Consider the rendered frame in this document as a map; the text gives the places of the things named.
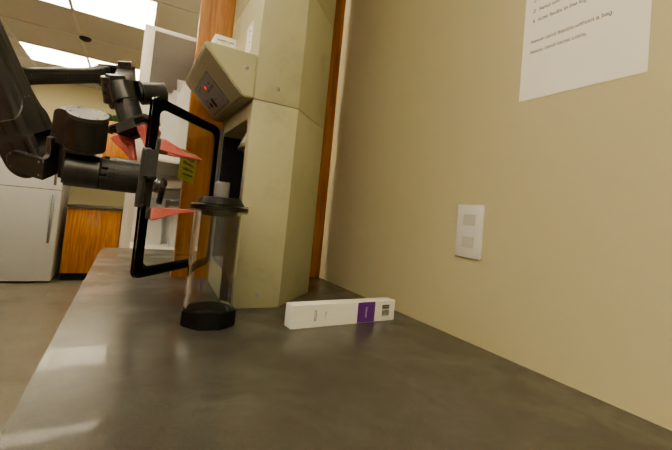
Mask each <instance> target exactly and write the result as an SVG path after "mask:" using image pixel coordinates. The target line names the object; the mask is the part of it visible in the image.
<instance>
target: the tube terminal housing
mask: <svg viewBox="0 0 672 450"><path fill-rule="evenodd" d="M253 20H254V27H253V36H252V46H251V51H250V52H249V53H250V54H254V55H256V56H257V57H258V58H257V67H256V77H255V86H254V96H253V98H252V99H251V100H250V101H248V102H247V103H246V104H245V105H243V106H242V107H241V108H240V109H238V110H237V111H236V112H234V113H233V114H232V115H231V116H229V117H228V118H227V119H226V120H224V121H223V126H222V130H223V129H224V131H223V139H224V137H230V138H236V139H241V140H242V139H243V137H244V136H245V134H246V133H247V134H246V143H245V153H244V162H243V171H242V176H245V178H244V187H243V197H242V203H243V204H244V206H245V207H248V208H249V211H248V214H244V217H243V227H242V236H241V245H240V255H239V264H238V274H237V283H236V292H235V302H234V307H235V309H242V308H269V307H280V306H282V305H284V304H286V302H290V301H292V300H294V299H296V298H298V297H300V296H302V295H304V294H306V293H308V286H309V276H310V265H311V255H312V245H313V235H314V224H315V214H316V204H317V194H318V184H319V173H320V163H321V153H322V143H323V132H324V121H325V111H326V101H327V91H328V80H329V70H330V60H331V50H332V40H333V27H332V25H331V23H330V22H329V20H328V18H327V16H326V15H325V13H324V11H323V9H322V7H321V6H320V4H319V2H318V0H249V1H248V3H247V4H246V6H245V8H244V9H243V11H242V13H241V14H240V16H239V18H238V19H237V21H236V22H235V24H234V26H233V35H232V39H235V40H236V49H237V50H240V51H244V52H245V46H246V37H247V28H248V27H249V25H250V24H251V22H252V21H253Z"/></svg>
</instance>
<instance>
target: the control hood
mask: <svg viewBox="0 0 672 450"><path fill-rule="evenodd" d="M257 58H258V57H257V56H256V55H254V54H250V53H247V52H244V51H240V50H237V49H234V48H230V47H227V46H223V45H220V44H217V43H213V42H210V41H206V42H204V45H203V47H202V49H201V51H200V53H199V55H198V57H197V59H196V61H195V63H194V65H193V67H192V69H191V71H190V73H189V75H188V77H187V79H186V85H187V86H188V87H189V89H190V90H191V91H192V92H193V94H194V95H195V96H196V98H197V99H198V100H199V102H200V103H201V104H202V105H203V107H204V108H205V109H206V111H207V112H208V113H209V114H210V116H211V117H212V118H213V120H215V121H218V122H223V121H224V120H226V119H227V118H228V117H229V116H231V115H232V114H233V113H234V112H236V111H237V110H238V109H240V108H241V107H242V106H243V105H245V104H246V103H247V102H248V101H250V100H251V99H252V98H253V96H254V86H255V77H256V67H257ZM206 71H207V72H208V74H209V75H210V76H211V78H212V79H213V80H214V82H215V83H216V84H217V86H218V87H219V88H220V90H221V91H222V92H223V94H224V95H225V96H226V98H227V99H228V100H229V103H228V104H227V105H226V106H225V107H223V108H222V109H221V110H220V111H219V112H218V113H217V114H216V115H215V116H213V114H212V113H211V112H210V111H209V109H208V108H207V107H206V105H205V104H204V103H203V101H202V100H201V99H200V98H199V96H198V95H197V94H196V92H195V91H194V90H195V88H196V86H197V85H198V83H199V81H200V80H201V78H202V77H203V75H204V73H205V72H206Z"/></svg>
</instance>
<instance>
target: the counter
mask: <svg viewBox="0 0 672 450"><path fill-rule="evenodd" d="M132 251H133V248H109V247H104V248H101V250H100V252H99V253H98V255H97V257H96V259H95V261H94V263H93V265H92V266H91V268H90V270H89V272H88V274H87V276H86V278H85V279H84V281H83V283H82V285H81V287H80V289H79V291H78V292H77V294H76V296H75V298H74V300H73V302H72V304H71V305H70V307H69V309H68V311H67V313H66V315H65V317H64V318H63V320H62V322H61V324H60V326H59V328H58V330H57V331H56V333H55V335H54V337H53V339H52V341H51V343H50V344H49V346H48V348H47V350H46V352H45V354H44V356H43V357H42V359H41V361H40V363H39V365H38V367H37V369H36V370H35V372H34V374H33V376H32V378H31V380H30V382H29V383H28V385H27V387H26V389H25V391H24V393H23V395H22V396H21V398H20V400H19V402H18V404H17V406H16V408H15V409H14V411H13V413H12V415H11V417H10V419H9V421H8V422H7V424H6V426H5V428H4V430H3V432H2V434H1V435H0V450H672V431H671V430H668V429H666V428H664V427H662V426H659V425H657V424H655V423H652V422H650V421H648V420H645V419H643V418H641V417H639V416H636V415H634V414H632V413H629V412H627V411H625V410H622V409H620V408H618V407H616V406H613V405H611V404H609V403H606V402H604V401H602V400H600V399H597V398H595V397H593V396H590V395H588V394H586V393H583V392H581V391H579V390H577V389H574V388H572V387H570V386H567V385H565V384H563V383H561V382H558V381H556V380H554V379H551V378H549V377H547V376H544V375H542V374H540V373H538V372H535V371H533V370H531V369H528V368H526V367H524V366H521V365H519V364H517V363H515V362H512V361H510V360H508V359H505V358H503V357H501V356H499V355H496V354H494V353H492V352H489V351H487V350H485V349H482V348H480V347H478V346H476V345H473V344H471V343H469V342H466V341H464V340H462V339H459V338H457V337H455V336H453V335H450V334H448V333H446V332H443V331H441V330H439V329H437V328H434V327H432V326H430V325H427V324H425V323H423V322H420V321H418V320H416V319H414V318H411V317H409V316H407V315H404V314H402V313H400V312H398V311H395V310H394V319H393V320H387V321H376V322H366V323H355V324H345V325H334V326H323V327H313V328H302V329H292V330H290V329H289V328H288V327H286V326H285V325H284V321H285V312H286V304H284V305H282V306H280V307H269V308H242V309H235V310H236V312H235V322H234V325H233V326H230V327H227V328H225V329H222V330H212V331H196V330H192V329H189V328H185V327H182V326H181V325H180V319H181V310H182V305H183V304H184V295H185V286H186V277H171V276H170V272H166V273H161V274H157V275H152V276H148V277H143V278H139V279H136V278H133V277H132V276H131V274H130V268H131V260H132ZM360 298H365V297H363V296H361V295H358V294H356V293H354V292H352V291H349V290H347V289H345V288H342V287H340V286H338V285H336V284H333V283H331V282H329V281H326V280H324V279H322V278H319V277H309V286H308V293H306V294H304V295H302V296H300V297H298V298H296V299H294V300H292V301H290V302H300V301H320V300H340V299H360Z"/></svg>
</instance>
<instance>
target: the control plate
mask: <svg viewBox="0 0 672 450"><path fill-rule="evenodd" d="M207 82H209V84H210V85H208V84H207ZM204 86H205V87H206V88H207V90H206V89H205V88H204ZM194 91H195V92H196V94H197V95H198V96H199V98H200V99H201V100H202V101H203V103H204V104H205V105H206V107H207V108H208V109H209V111H210V112H211V113H212V114H213V116H215V115H216V114H217V113H218V112H219V111H220V110H221V109H222V108H223V107H225V106H226V105H227V104H228V103H229V100H228V99H227V98H226V96H225V95H224V94H223V92H222V91H221V90H220V88H219V87H218V86H217V84H216V83H215V82H214V80H213V79H212V78H211V76H210V75H209V74H208V72H207V71H206V72H205V73H204V75H203V77H202V78H201V80H200V81H199V83H198V85H197V86H196V88H195V90H194ZM218 94H220V96H221V97H218V96H217V95H218ZM216 96H217V97H218V98H219V99H216ZM211 98H212V99H213V100H214V98H215V99H216V100H217V101H214V102H215V103H216V104H217V107H216V106H215V105H214V104H213V103H212V101H211V100H210V99H211ZM209 103H211V104H212V105H213V108H212V107H211V106H210V105H209ZM208 106H210V108H211V109H210V108H209V107H208Z"/></svg>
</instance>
